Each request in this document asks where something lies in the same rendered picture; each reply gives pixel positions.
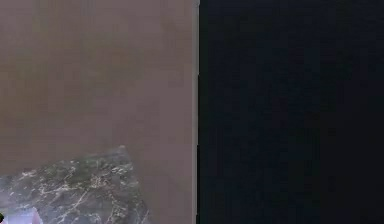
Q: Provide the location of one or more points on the dark marble worktop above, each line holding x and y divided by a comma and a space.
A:
86, 186

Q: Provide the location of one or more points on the pale lilac rounded object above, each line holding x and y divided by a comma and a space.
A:
23, 216

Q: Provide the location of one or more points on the small black round object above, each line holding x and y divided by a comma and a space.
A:
1, 217

